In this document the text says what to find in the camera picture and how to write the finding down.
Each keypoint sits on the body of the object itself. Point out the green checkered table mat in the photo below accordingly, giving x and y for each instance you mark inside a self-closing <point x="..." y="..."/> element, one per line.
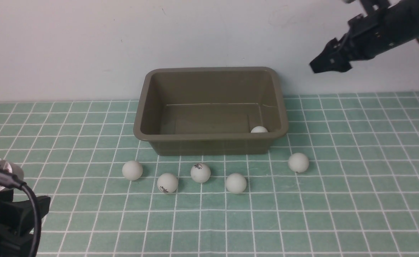
<point x="358" y="198"/>

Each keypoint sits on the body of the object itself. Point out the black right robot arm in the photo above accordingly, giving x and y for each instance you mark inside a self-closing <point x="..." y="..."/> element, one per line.
<point x="402" y="19"/>

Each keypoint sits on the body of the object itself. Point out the olive green plastic bin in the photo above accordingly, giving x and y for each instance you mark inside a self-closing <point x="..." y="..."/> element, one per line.
<point x="211" y="111"/>

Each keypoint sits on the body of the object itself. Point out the white ball with logo centre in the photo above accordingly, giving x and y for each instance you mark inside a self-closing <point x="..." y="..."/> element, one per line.
<point x="200" y="172"/>

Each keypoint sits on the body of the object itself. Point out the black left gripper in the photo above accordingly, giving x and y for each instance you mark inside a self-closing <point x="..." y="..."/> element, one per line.
<point x="17" y="220"/>

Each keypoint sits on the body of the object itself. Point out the white ball with logo front-left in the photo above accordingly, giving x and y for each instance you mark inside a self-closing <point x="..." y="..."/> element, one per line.
<point x="167" y="183"/>

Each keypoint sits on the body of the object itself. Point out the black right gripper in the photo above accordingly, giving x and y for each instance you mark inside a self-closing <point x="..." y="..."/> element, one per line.
<point x="367" y="37"/>

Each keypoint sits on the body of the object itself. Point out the white plain ball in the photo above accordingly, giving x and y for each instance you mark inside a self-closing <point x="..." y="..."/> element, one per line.
<point x="298" y="162"/>
<point x="236" y="183"/>

